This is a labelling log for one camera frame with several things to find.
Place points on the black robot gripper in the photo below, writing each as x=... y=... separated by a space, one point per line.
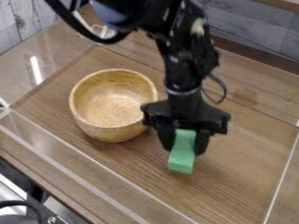
x=184 y=111

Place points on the green rectangular block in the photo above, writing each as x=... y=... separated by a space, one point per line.
x=182 y=156

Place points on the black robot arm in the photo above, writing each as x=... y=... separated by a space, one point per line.
x=175 y=24

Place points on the clear acrylic tray walls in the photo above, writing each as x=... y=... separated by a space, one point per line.
x=116 y=183

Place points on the black metal table bracket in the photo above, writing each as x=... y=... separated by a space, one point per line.
x=43 y=214

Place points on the round wooden bowl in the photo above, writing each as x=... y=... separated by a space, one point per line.
x=104 y=103

